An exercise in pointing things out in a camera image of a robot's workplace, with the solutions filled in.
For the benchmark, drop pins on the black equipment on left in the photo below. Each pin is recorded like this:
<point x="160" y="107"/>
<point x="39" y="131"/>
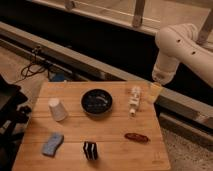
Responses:
<point x="10" y="98"/>

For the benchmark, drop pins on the white small bottle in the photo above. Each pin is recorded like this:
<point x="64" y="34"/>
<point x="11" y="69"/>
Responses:
<point x="134" y="100"/>

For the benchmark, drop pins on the blue object behind table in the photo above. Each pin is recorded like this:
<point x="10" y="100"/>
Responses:
<point x="58" y="78"/>

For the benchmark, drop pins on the blue sponge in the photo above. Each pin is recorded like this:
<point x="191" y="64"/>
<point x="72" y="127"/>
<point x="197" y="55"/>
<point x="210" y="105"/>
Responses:
<point x="50" y="147"/>

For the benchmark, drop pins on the black bowl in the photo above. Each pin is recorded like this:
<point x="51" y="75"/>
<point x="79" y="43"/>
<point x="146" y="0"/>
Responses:
<point x="96" y="101"/>

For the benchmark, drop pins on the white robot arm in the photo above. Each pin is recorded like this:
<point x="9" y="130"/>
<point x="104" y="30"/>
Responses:
<point x="182" y="64"/>

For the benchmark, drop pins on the black and white eraser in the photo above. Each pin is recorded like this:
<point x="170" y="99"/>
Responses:
<point x="90" y="150"/>

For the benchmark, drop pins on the dark red oblong object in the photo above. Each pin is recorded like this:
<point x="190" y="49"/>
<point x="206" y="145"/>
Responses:
<point x="137" y="137"/>

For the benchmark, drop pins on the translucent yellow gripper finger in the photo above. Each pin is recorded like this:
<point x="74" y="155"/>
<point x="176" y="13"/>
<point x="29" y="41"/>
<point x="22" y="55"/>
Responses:
<point x="154" y="91"/>

